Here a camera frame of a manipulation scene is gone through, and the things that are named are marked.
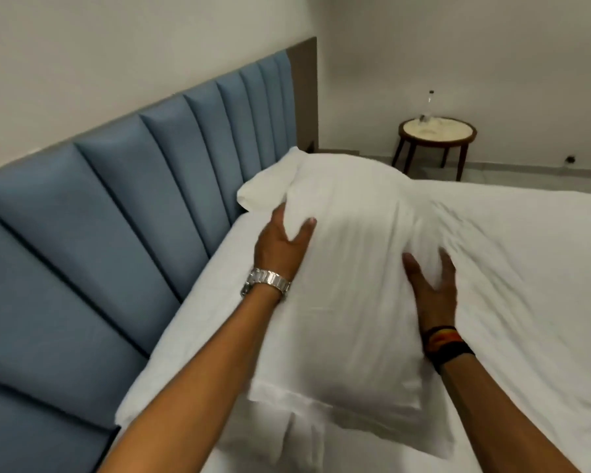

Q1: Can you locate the large white pillow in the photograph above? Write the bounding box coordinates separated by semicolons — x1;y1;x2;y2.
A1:
236;146;455;415

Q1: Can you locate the striped multicoloured wristband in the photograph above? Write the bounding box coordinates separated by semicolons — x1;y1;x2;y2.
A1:
422;324;467;356

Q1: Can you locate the white duvet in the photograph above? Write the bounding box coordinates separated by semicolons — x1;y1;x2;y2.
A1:
408;179;591;473

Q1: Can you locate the brown wooden headboard frame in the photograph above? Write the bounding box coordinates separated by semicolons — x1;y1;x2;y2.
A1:
288;36;321;154

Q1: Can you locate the white bed sheet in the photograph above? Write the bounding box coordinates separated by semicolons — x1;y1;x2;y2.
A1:
114;210;301;473

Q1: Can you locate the person's right forearm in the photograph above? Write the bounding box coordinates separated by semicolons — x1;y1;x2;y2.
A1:
438;351;583;473

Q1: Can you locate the round wooden side table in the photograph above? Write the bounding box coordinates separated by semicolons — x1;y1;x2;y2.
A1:
391;116;478;182

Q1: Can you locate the blue padded headboard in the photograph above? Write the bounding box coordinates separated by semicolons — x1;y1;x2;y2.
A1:
0;49;299;473

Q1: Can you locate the black wristband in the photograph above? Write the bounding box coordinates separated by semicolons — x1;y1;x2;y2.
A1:
430;341;475;375

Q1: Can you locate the person's left hand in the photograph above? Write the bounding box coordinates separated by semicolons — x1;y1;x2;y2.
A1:
253;201;318;287

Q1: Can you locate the flat white pillow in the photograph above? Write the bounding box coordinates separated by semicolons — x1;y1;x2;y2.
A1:
216;384;457;473

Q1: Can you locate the person's right hand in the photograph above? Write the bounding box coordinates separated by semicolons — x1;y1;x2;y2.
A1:
402;247;459;336

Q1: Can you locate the silver metal wristwatch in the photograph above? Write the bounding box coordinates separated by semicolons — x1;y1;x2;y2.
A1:
240;268;293;300

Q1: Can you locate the person's left forearm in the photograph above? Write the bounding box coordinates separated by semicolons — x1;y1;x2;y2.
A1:
97;282;290;473

